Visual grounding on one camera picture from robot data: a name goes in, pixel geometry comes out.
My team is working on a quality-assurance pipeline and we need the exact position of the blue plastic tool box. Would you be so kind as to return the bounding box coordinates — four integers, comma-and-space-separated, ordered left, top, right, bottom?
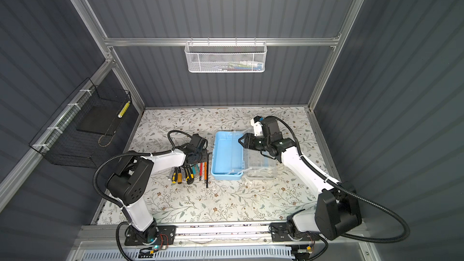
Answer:
211, 128, 277, 181

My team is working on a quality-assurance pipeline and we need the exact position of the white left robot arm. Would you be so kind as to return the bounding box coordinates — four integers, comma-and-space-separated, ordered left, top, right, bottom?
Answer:
106, 134, 208, 234

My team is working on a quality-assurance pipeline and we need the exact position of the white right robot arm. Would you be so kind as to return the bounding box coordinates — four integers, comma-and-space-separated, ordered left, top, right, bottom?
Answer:
238, 116, 362, 240

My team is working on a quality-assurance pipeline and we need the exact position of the yellow marker in basket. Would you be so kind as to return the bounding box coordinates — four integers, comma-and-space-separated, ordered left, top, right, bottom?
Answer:
117, 100, 131, 118

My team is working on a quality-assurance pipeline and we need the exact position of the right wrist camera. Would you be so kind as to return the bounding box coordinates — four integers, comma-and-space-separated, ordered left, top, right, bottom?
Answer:
250, 116, 263, 137

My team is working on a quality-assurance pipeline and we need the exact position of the teal handled tool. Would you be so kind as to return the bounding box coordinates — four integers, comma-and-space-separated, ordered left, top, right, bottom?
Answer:
192, 164, 200, 177

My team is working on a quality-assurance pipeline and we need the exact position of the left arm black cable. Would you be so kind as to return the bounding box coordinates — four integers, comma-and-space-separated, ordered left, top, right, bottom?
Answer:
92, 129, 193, 261

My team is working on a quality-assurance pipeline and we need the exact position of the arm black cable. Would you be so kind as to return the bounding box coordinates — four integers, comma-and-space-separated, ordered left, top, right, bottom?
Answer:
266, 115, 411, 244
92, 129, 193, 261

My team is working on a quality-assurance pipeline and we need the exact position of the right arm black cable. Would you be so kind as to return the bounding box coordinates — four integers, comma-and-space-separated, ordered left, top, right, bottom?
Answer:
266, 115, 411, 244

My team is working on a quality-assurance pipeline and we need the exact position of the white wire mesh basket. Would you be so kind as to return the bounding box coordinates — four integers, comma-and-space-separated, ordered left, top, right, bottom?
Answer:
184, 42, 268, 73

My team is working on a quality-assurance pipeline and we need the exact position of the black wire basket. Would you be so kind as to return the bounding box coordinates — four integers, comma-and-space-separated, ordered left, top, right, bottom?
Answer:
29, 82, 132, 169

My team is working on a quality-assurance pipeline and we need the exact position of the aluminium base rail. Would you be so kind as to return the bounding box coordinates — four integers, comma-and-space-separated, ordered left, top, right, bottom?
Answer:
67, 221, 380, 261

